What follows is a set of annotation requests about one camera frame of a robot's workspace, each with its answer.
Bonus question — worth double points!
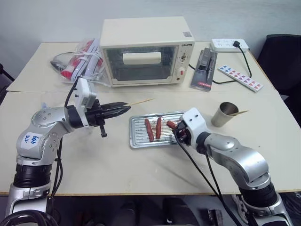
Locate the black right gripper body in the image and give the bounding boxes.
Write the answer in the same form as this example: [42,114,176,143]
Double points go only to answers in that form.
[173,126,191,145]

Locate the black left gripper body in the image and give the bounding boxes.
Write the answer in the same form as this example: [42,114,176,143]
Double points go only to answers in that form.
[85,98,109,138]

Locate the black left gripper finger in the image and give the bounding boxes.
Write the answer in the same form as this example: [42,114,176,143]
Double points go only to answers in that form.
[101,101,130,112]
[104,106,132,119]

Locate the thin wooden skewer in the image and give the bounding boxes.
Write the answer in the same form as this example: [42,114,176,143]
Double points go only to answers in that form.
[226,109,250,117]
[126,98,156,106]

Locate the long red sausage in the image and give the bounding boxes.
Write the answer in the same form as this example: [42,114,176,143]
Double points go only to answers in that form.
[144,118,155,143]
[155,116,163,140]

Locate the silver ribbed metal tray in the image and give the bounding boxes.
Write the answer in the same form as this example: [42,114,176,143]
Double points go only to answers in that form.
[128,111,187,150]

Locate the silver metal cup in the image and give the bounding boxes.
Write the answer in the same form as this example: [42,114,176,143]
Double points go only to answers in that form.
[210,101,239,128]

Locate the red and white packets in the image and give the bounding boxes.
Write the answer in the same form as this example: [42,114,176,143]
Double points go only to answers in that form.
[60,40,104,80]

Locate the black and grey tool case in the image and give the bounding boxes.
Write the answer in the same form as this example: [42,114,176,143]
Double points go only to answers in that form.
[190,47,218,93]

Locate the clear plastic bag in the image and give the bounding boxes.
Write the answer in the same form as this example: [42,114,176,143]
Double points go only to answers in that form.
[49,37,111,88]

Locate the white handwritten paper label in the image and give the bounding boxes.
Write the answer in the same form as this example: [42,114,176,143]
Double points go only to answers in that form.
[22,134,41,150]

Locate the white strip red blue marks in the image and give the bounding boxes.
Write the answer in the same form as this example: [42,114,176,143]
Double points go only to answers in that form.
[217,64,264,93]

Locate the cream toaster oven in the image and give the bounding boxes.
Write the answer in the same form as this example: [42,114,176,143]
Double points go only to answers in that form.
[99,16,196,88]

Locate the white power strip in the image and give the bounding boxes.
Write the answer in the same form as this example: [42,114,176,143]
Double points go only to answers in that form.
[209,38,250,53]

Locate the black chair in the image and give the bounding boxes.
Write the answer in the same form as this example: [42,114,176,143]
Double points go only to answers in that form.
[256,33,301,132]

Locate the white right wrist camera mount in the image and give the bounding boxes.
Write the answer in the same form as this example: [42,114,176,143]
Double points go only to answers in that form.
[182,107,208,148]

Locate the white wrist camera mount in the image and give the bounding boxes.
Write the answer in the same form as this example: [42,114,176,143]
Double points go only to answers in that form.
[182,107,208,148]
[74,77,98,110]

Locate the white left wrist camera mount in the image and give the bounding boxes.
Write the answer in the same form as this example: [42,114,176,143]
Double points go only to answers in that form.
[74,77,98,110]

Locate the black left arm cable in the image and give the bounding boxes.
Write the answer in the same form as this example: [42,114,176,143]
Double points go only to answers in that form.
[63,76,80,109]

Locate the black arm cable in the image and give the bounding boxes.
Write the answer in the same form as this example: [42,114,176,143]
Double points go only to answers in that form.
[63,76,80,109]
[205,149,219,197]
[174,132,237,226]

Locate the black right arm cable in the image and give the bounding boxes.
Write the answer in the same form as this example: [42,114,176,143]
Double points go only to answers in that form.
[205,149,219,197]
[174,132,237,226]

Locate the black left body cable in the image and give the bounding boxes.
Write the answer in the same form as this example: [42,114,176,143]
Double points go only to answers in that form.
[49,137,64,198]

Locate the black power cable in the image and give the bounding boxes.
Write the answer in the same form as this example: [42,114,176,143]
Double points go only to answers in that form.
[212,46,254,85]

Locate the dark chair frame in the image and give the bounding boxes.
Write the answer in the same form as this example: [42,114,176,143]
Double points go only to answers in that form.
[0,63,15,107]

